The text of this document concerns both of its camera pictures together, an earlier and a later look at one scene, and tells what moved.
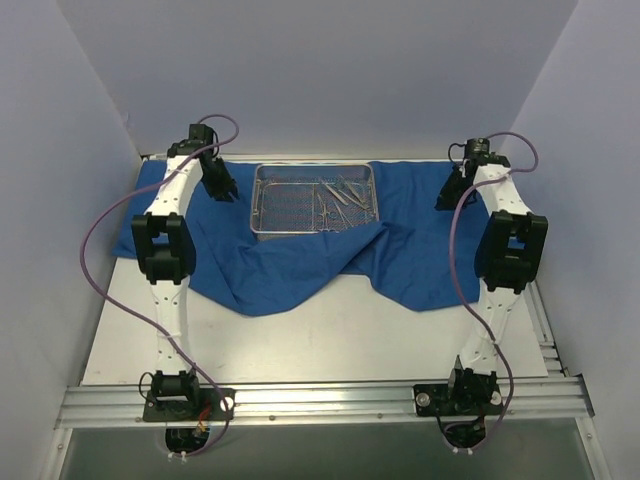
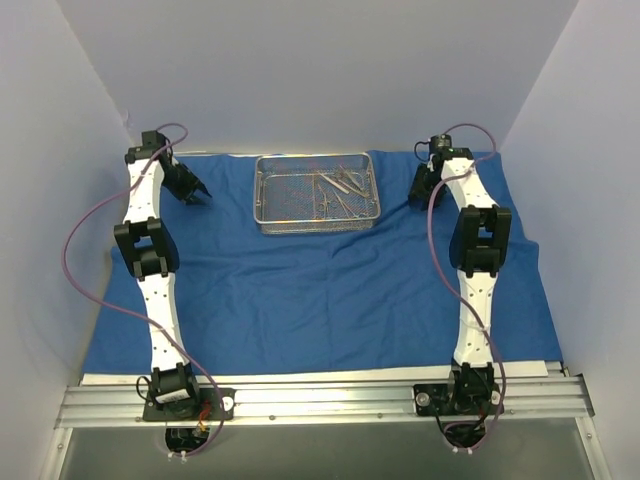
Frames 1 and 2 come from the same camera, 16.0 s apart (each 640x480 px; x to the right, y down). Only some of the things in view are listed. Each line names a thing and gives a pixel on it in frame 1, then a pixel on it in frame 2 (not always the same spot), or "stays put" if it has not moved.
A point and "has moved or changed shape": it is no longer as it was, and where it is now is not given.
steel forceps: (325, 216) to (325, 203)
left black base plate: (208, 404) stays put
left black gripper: (220, 179) to (185, 183)
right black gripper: (453, 187) to (422, 186)
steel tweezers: (336, 194) to (332, 182)
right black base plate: (451, 400) stays put
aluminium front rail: (122, 406) stays put
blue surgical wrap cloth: (147, 179) has moved or changed shape
